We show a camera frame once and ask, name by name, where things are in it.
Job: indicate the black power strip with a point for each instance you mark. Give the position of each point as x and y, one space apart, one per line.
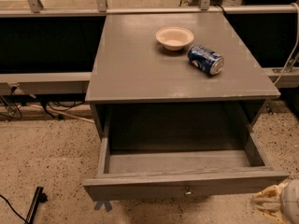
39 197

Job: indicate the blue tape cross mark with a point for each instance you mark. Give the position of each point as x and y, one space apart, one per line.
106 204

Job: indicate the blue soda can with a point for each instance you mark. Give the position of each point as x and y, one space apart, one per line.
207 60

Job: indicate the white paper bowl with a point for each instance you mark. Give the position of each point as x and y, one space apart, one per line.
174 38

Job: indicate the tan robot gripper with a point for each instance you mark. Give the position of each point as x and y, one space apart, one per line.
291 202

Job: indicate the grey top drawer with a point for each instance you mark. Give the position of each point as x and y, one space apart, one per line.
179 150

